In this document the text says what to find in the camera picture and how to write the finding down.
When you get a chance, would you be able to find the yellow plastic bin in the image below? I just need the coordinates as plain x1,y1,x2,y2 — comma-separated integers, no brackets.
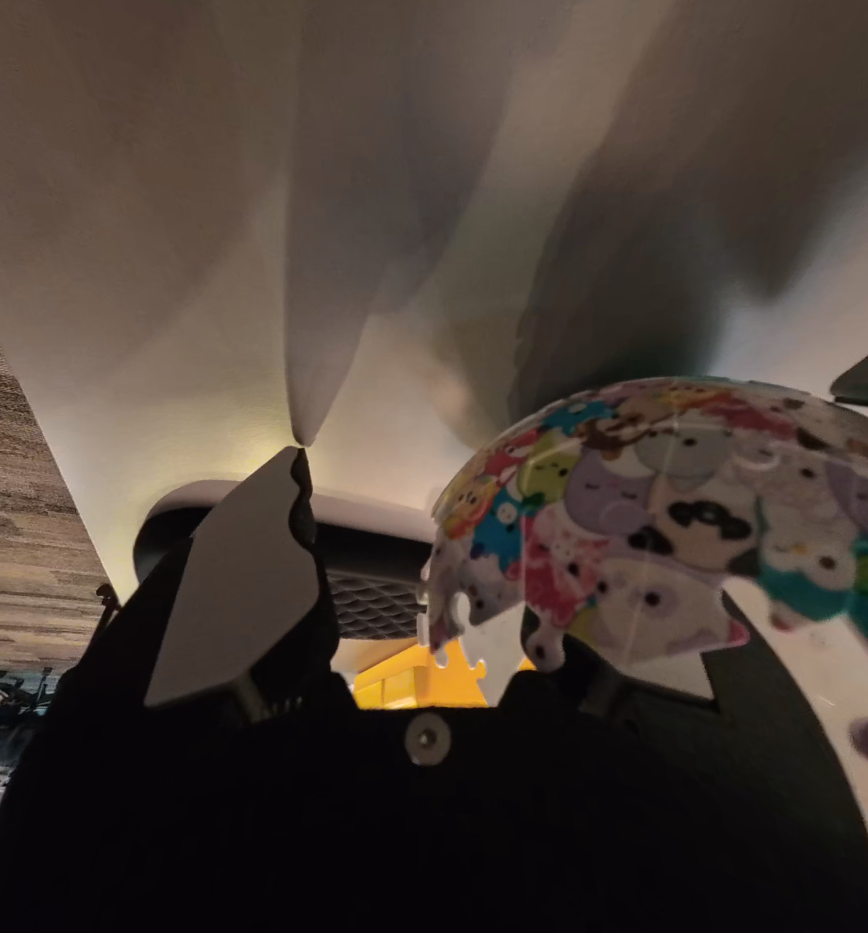
352,641,537,709

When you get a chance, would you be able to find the partly built puzzle ball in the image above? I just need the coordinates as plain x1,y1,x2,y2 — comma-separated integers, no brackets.
419,375,868,774

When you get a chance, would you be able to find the black chair base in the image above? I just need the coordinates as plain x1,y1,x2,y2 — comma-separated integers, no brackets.
0,671,59,737

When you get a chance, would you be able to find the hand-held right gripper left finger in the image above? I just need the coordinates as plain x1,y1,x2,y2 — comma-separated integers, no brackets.
144,446,334,711

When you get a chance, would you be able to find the black cushioned pad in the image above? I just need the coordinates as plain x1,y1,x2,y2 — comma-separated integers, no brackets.
134,477,445,642

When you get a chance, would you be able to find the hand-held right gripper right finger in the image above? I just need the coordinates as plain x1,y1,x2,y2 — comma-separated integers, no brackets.
568,641,722,714

